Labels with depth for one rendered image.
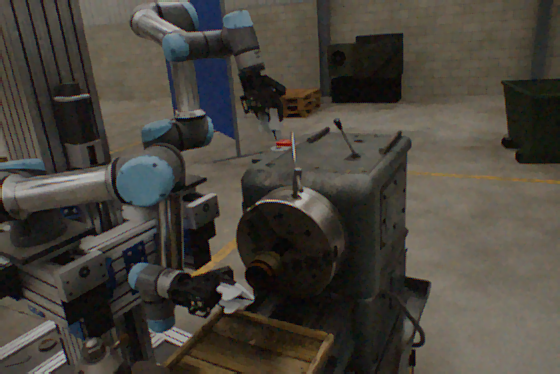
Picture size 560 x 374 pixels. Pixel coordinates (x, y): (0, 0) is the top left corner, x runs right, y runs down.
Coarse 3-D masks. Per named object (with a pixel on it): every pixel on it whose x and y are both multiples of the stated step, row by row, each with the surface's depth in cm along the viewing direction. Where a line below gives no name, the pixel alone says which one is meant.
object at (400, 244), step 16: (400, 240) 167; (400, 256) 171; (384, 272) 147; (400, 272) 172; (384, 288) 151; (400, 288) 174; (304, 304) 144; (368, 304) 133; (384, 304) 154; (352, 320) 137; (368, 320) 136; (384, 320) 156; (368, 336) 138; (384, 336) 158; (352, 352) 142; (368, 352) 140; (352, 368) 144; (368, 368) 142
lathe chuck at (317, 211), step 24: (288, 192) 121; (264, 216) 120; (288, 216) 116; (312, 216) 113; (240, 240) 127; (312, 240) 115; (336, 240) 116; (336, 264) 117; (288, 288) 125; (312, 288) 121
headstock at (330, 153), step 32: (288, 160) 146; (320, 160) 143; (352, 160) 140; (384, 160) 138; (256, 192) 138; (320, 192) 127; (352, 192) 123; (384, 192) 137; (352, 224) 126; (384, 224) 139; (352, 256) 129; (384, 256) 149; (352, 288) 133
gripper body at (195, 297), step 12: (180, 276) 107; (204, 276) 106; (180, 288) 104; (192, 288) 102; (204, 288) 100; (216, 288) 104; (168, 300) 105; (180, 300) 103; (192, 300) 101; (204, 300) 99; (216, 300) 104; (192, 312) 103
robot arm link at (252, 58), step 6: (240, 54) 114; (246, 54) 114; (252, 54) 114; (258, 54) 116; (240, 60) 115; (246, 60) 114; (252, 60) 115; (258, 60) 115; (240, 66) 116; (246, 66) 115; (252, 66) 115
